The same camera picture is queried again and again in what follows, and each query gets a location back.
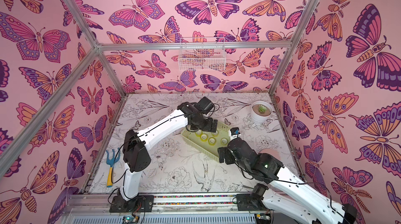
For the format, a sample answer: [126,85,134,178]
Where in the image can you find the green plastic storage basket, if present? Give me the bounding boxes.
[181,121,231,161]

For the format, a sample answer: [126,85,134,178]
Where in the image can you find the yellow tape roll one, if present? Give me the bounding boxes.
[221,138,228,146]

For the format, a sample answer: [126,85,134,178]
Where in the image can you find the clear white tape roll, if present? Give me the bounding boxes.
[195,130,203,136]

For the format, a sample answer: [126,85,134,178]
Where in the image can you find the yellow tape roll four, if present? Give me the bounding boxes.
[200,134,208,142]

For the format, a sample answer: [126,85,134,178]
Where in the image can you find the yellow tape roll six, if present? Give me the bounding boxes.
[208,137,216,146]

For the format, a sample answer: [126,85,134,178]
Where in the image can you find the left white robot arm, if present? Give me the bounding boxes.
[120,97,218,201]

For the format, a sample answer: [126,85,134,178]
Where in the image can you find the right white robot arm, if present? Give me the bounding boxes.
[218,128,357,224]

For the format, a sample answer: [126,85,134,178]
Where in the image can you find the white pot with succulent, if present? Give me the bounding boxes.
[251,101,274,124]

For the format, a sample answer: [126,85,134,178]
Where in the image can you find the blue yellow garden fork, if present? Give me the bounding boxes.
[106,149,120,187]

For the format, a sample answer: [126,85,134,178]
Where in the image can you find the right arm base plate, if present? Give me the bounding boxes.
[233,193,275,211]

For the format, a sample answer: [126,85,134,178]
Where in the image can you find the white wire wall basket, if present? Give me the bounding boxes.
[177,37,227,72]

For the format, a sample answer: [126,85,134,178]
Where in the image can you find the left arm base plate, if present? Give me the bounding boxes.
[109,195,155,213]

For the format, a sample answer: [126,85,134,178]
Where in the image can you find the aluminium front rail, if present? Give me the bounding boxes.
[62,191,330,224]

